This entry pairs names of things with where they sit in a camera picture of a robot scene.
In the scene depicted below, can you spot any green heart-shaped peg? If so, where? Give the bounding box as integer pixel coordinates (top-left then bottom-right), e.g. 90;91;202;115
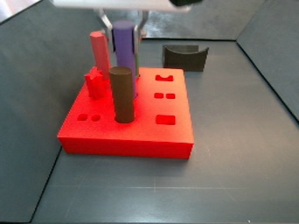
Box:
135;52;141;79

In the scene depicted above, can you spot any red star peg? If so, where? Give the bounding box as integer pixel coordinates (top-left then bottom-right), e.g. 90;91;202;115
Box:
85;66;106;100

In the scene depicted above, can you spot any dark brown cylinder peg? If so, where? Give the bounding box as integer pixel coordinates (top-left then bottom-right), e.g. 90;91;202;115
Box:
109;66;135;123

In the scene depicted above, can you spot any black curved block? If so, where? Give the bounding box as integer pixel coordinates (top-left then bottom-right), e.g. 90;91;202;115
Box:
163;45;210;72

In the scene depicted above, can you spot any red peg board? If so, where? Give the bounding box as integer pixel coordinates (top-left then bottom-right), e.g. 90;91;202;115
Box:
58;67;194;159

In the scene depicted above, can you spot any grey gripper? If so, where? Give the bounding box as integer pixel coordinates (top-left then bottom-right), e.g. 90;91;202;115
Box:
51;0;191;52

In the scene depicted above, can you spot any pink hexagonal peg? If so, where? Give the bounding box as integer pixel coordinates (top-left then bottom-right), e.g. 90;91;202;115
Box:
90;31;111;80

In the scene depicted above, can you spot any purple cylinder peg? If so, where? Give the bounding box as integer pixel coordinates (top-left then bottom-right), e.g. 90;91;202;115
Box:
113;20;137;98

